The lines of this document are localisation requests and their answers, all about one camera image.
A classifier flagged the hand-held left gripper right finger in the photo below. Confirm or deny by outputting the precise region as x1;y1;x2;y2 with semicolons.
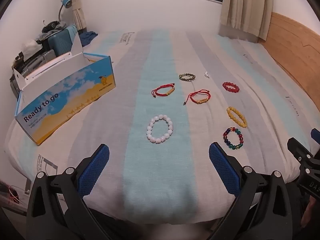
209;142;294;240

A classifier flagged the white bead bracelet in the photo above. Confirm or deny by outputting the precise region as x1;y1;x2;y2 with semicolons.
146;114;174;144

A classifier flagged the grey suitcase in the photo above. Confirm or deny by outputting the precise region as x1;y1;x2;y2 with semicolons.
10;49;55;99

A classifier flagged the red cord bracelet gold charm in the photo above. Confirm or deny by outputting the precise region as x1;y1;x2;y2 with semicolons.
184;89;210;105

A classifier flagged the red cord bracelet wooden tube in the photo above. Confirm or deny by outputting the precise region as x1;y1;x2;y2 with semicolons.
151;82;175;98

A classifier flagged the person's right hand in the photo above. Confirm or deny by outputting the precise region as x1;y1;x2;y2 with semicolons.
301;196;320;230

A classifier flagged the teal suitcase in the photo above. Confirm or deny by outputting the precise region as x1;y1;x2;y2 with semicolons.
49;26;77;57

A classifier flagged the light blue towel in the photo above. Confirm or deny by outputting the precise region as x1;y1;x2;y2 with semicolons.
66;25;78;43

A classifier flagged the black device with lens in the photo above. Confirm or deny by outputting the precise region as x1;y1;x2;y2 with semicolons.
41;20;67;34

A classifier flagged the white plastic bag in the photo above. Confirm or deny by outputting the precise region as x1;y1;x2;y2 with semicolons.
21;40;40;55

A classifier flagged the wooden headboard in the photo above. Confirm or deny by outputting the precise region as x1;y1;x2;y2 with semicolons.
259;12;320;108

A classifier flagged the striped bed sheet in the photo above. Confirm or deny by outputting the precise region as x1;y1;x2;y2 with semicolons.
4;30;320;224

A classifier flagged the red bead bracelet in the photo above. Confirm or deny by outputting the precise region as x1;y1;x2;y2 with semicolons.
222;82;240;93

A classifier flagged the blue yellow printed cardboard box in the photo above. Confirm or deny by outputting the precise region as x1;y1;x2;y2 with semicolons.
14;34;117;146

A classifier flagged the multicolour glass bead bracelet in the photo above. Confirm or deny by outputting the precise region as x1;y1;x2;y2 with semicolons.
223;127;245;151

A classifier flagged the black suitcase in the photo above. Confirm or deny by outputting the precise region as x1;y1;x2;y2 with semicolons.
37;36;50;53

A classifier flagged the beige corner curtain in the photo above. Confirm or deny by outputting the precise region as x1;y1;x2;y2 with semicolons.
71;0;87;34

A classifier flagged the yellow bead bracelet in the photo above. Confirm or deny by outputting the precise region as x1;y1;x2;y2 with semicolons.
226;106;248;128

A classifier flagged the blue clothes pile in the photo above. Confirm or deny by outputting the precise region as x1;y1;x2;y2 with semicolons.
79;31;98;47

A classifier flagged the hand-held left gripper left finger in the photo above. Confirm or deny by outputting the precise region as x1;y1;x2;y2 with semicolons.
26;144;110;240

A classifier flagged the blue desk lamp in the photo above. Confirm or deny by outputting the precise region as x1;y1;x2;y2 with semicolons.
58;0;73;23

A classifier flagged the beige curtain beside window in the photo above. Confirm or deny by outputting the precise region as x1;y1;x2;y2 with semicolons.
219;0;274;43

